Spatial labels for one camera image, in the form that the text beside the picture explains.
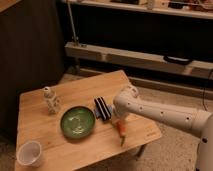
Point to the white ceramic cup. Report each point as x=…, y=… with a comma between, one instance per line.
x=30, y=154

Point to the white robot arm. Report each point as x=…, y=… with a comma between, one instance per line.
x=191, y=120

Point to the wooden table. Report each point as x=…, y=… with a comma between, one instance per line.
x=94, y=140

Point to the long wooden shelf beam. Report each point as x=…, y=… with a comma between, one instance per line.
x=136, y=59

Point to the orange pepper with green stem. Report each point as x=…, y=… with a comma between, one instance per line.
x=122, y=137

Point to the metal pole stand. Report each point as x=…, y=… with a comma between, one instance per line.
x=74, y=37

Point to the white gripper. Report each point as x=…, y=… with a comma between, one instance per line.
x=121, y=125

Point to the green ceramic plate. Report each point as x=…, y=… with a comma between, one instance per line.
x=77, y=122

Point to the upper shelf with clutter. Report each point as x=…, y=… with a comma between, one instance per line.
x=202, y=9

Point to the small white robot figurine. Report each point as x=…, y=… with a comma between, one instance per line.
x=52, y=100

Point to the black handle on beam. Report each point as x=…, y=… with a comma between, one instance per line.
x=177, y=61

